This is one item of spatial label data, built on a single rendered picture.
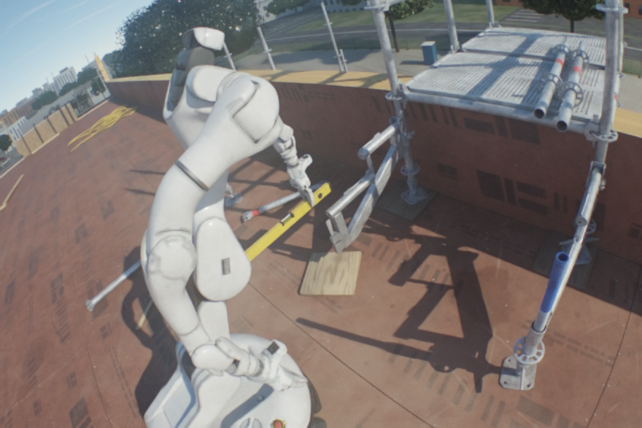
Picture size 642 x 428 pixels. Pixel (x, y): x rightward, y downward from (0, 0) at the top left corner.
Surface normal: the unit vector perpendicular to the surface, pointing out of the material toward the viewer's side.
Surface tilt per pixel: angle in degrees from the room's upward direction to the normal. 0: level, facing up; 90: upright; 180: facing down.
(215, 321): 90
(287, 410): 37
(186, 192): 83
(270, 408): 1
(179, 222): 94
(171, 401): 20
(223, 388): 90
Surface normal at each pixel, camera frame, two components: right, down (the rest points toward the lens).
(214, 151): 0.34, 0.15
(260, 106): 0.79, 0.00
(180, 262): 0.65, 0.29
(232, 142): 0.48, 0.32
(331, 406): -0.28, -0.78
